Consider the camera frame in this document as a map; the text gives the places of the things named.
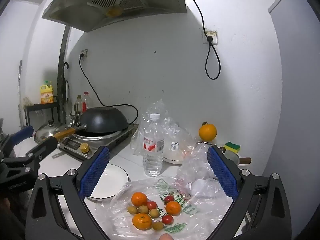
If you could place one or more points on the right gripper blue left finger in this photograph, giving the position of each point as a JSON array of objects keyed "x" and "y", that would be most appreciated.
[{"x": 91, "y": 170}]

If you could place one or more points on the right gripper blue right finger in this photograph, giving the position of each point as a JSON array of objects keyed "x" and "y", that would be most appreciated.
[{"x": 222, "y": 173}]

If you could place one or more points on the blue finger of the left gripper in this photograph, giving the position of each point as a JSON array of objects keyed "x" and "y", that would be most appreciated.
[
  {"x": 43, "y": 149},
  {"x": 22, "y": 132}
]

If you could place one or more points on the mandarin orange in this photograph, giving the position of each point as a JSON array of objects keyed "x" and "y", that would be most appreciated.
[
  {"x": 138, "y": 199},
  {"x": 142, "y": 221},
  {"x": 173, "y": 208}
]

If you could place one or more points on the small yellow-green fruit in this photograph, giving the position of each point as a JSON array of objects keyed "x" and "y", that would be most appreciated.
[
  {"x": 132, "y": 210},
  {"x": 143, "y": 209},
  {"x": 154, "y": 213},
  {"x": 158, "y": 226}
]

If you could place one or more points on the cherry tomato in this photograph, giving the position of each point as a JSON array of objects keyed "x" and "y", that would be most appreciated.
[
  {"x": 151, "y": 205},
  {"x": 168, "y": 199},
  {"x": 167, "y": 219}
]

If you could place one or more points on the mandarin orange bottom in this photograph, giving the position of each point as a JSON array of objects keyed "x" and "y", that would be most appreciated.
[{"x": 142, "y": 221}]

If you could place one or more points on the cherry tomato bottom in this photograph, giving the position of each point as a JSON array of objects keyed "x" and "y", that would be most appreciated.
[{"x": 167, "y": 219}]

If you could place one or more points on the small yellow-green fruit bottom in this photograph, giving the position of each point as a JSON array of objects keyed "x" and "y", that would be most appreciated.
[{"x": 158, "y": 226}]

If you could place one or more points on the cherry tomato top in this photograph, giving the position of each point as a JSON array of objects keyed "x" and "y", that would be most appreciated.
[{"x": 168, "y": 199}]

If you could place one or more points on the person's fingertip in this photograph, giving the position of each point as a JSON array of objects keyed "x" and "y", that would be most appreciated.
[{"x": 166, "y": 236}]

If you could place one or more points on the white plate black rim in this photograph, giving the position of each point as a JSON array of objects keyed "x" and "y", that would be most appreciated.
[{"x": 110, "y": 183}]

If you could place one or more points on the steel pot lid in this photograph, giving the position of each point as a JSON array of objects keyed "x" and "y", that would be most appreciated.
[{"x": 48, "y": 130}]

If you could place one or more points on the yellow green sponge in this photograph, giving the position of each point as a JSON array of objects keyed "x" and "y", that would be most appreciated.
[{"x": 232, "y": 147}]

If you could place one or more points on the crumpled clear plastic bag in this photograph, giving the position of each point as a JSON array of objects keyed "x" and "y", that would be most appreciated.
[{"x": 197, "y": 176}]

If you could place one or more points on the black metal shelf rack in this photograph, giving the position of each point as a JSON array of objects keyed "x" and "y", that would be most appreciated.
[{"x": 43, "y": 112}]

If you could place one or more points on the large orange on bowl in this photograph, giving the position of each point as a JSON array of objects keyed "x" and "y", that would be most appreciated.
[{"x": 207, "y": 132}]

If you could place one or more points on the yellow detergent bottle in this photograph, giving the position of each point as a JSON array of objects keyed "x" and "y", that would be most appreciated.
[{"x": 46, "y": 92}]

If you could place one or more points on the clear bag over white bowl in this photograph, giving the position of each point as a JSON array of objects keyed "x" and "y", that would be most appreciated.
[{"x": 178, "y": 142}]

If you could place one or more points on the dark vertical pipe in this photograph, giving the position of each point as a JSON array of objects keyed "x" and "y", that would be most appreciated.
[{"x": 61, "y": 86}]

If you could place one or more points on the dark sauce bottle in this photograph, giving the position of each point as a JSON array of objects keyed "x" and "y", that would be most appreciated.
[{"x": 78, "y": 105}]

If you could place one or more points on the black umbrella on pipe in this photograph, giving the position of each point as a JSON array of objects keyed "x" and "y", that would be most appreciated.
[{"x": 66, "y": 89}]

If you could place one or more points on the clear plastic water bottle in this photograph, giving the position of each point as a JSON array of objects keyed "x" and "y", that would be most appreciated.
[{"x": 153, "y": 146}]

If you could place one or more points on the red cap oil bottle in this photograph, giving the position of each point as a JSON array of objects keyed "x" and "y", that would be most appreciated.
[{"x": 86, "y": 102}]

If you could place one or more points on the metal range hood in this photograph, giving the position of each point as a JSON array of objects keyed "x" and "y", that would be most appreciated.
[{"x": 89, "y": 15}]

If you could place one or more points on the small pan wooden handle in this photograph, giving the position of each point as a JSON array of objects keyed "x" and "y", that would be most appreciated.
[{"x": 234, "y": 157}]

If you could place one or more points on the black wok with wooden handle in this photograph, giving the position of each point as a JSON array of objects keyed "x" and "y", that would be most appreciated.
[{"x": 98, "y": 120}]

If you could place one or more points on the white wall socket left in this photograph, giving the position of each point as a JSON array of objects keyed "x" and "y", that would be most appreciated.
[{"x": 83, "y": 53}]

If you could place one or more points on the white wall socket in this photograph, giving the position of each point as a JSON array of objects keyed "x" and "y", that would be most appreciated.
[
  {"x": 210, "y": 36},
  {"x": 83, "y": 53}
]

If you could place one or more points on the white wall socket right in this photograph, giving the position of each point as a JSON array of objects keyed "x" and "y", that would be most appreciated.
[{"x": 210, "y": 36}]

